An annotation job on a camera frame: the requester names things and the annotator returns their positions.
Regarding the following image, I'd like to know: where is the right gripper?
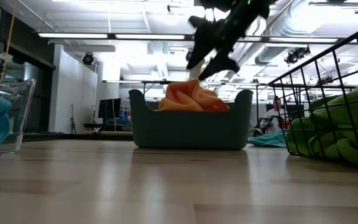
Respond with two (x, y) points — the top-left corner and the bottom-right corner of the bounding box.
(186, 2), (272, 81)

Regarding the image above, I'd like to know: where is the dark grey plastic bin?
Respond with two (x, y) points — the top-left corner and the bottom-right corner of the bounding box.
(128, 88), (255, 151)

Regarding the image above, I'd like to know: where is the person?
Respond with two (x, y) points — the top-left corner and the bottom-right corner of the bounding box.
(258, 96), (289, 136)

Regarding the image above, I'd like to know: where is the black track light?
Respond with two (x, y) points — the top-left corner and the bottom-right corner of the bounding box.
(285, 46), (311, 65)

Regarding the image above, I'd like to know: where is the long ceiling light fixture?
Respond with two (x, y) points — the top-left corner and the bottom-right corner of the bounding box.
(36, 31), (358, 45)

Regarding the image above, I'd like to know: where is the black monitor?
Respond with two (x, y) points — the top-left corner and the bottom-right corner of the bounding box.
(97, 98), (122, 119)

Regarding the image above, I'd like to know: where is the small black tripod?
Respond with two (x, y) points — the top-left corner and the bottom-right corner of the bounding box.
(69, 103), (76, 129)

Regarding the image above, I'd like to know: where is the clear plastic bin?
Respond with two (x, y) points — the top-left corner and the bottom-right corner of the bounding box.
(0, 78), (38, 156)

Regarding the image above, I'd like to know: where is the silver air duct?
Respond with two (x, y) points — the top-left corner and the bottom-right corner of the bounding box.
(254, 0), (311, 66)

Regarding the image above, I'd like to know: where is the black metal rig frame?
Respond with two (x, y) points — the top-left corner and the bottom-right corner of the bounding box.
(101, 79), (358, 107)

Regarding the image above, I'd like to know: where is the black wire basket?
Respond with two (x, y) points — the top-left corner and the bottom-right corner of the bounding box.
(267, 21), (358, 169)

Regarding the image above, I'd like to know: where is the black ceiling rail fixture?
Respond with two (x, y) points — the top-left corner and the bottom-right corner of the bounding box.
(308, 0), (358, 15)

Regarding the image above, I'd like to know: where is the yellow cable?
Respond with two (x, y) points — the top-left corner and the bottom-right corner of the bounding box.
(0, 0), (18, 81)

